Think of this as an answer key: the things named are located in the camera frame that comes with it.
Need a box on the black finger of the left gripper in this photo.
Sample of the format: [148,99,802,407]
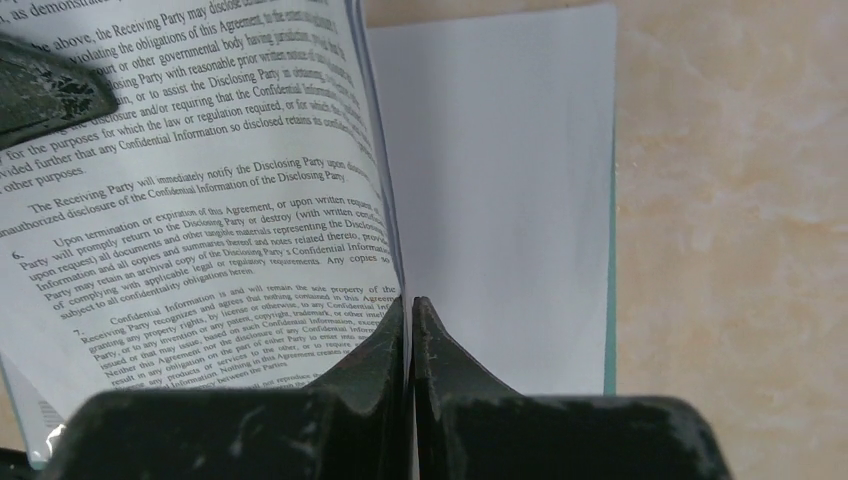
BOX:
[1,34,119,150]

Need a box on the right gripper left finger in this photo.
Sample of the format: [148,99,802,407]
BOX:
[301,297,406,479]

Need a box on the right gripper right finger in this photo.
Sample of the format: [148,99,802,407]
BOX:
[411,297,520,479]

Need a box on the green file folder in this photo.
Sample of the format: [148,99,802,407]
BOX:
[603,134,617,395]

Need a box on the printed paper sheet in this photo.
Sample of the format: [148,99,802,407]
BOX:
[1,1,401,467]

